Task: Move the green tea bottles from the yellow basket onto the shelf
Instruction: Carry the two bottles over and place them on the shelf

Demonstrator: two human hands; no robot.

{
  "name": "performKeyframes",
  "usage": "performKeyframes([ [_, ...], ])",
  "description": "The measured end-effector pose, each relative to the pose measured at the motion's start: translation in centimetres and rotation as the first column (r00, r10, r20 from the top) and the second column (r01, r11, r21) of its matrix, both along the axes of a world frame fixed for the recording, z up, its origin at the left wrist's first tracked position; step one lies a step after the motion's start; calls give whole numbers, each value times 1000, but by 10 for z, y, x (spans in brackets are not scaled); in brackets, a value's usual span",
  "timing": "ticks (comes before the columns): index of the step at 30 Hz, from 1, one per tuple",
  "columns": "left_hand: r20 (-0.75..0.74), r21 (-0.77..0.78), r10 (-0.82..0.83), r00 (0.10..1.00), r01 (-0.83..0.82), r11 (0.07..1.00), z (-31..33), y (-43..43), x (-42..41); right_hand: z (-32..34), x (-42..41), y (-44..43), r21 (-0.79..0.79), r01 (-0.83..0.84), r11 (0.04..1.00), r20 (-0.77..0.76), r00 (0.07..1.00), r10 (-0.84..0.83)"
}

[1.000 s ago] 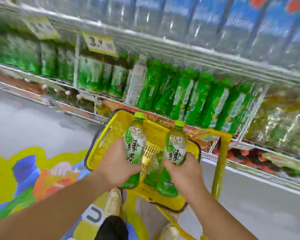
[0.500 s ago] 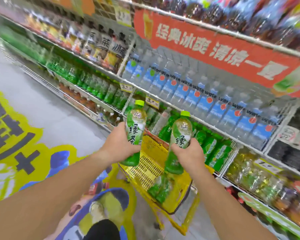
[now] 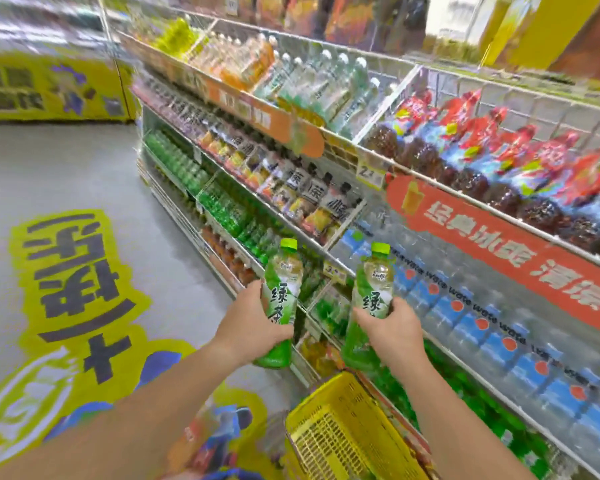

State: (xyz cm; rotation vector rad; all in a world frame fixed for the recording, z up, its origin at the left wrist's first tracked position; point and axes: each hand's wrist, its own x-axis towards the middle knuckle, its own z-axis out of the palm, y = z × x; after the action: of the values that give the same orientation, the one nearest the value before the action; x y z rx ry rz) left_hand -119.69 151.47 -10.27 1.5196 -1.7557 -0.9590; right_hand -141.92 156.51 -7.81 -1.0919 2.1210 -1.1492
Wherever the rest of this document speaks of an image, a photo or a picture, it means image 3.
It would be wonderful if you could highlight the person's right hand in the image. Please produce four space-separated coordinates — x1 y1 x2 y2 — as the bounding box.
352 296 429 381

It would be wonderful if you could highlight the yellow shopping basket trolley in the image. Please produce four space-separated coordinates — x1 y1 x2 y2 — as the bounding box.
285 370 431 480

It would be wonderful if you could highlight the white wire shelf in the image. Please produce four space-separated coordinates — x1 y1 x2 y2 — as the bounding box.
115 4 600 480

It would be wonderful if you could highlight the row of dark tea bottles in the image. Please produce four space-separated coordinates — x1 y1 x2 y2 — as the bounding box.
197 122 366 245

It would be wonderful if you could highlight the row of bright green bottles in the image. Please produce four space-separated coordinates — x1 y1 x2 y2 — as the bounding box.
369 339 551 480

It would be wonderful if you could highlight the red promotional shelf banner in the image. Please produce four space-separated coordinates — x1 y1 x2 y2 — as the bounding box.
385 174 600 341

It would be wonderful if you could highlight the cluster of yellow bottles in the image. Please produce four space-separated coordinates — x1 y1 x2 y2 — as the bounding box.
297 334 341 378

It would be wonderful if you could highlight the row of clear green bottles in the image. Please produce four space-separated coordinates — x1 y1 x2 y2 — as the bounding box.
253 47 396 141

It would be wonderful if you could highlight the row of large green-capped bottles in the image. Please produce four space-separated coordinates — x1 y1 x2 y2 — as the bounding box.
309 284 353 341

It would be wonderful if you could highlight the person's right forearm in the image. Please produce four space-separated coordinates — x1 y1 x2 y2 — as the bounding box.
399 362 536 480

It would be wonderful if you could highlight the yellow cartoon floor sticker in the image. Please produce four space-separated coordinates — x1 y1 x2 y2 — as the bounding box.
0 209 281 480

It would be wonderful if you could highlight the person's left hand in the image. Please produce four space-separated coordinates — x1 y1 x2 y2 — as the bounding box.
213 279 296 367

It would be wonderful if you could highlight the row of dark green bottles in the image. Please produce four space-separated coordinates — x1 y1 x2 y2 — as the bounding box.
197 182 251 238

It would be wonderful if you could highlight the row of pink label bottles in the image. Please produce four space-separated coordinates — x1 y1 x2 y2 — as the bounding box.
132 74 206 141

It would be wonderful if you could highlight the white yellow price tag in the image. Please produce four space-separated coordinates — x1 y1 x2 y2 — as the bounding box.
355 154 387 191

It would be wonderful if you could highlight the green tea bottle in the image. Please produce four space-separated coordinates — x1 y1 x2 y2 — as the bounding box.
341 242 396 373
253 238 305 371

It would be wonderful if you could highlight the yellow display counter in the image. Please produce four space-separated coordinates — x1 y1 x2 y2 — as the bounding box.
0 49 136 123

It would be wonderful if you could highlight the row of green label bottles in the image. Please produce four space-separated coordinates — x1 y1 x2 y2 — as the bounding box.
143 129 211 195

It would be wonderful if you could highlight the row of orange-brown bottles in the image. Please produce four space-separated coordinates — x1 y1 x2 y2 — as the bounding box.
199 225 259 288

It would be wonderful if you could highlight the person's left forearm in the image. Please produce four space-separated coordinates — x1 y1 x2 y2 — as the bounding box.
0 339 241 480

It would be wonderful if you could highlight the row of red-cap iced tea bottles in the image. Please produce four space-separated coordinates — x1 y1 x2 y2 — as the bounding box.
362 89 600 265

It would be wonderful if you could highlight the row of blue water bottles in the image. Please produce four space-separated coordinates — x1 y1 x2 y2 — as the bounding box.
329 214 600 461

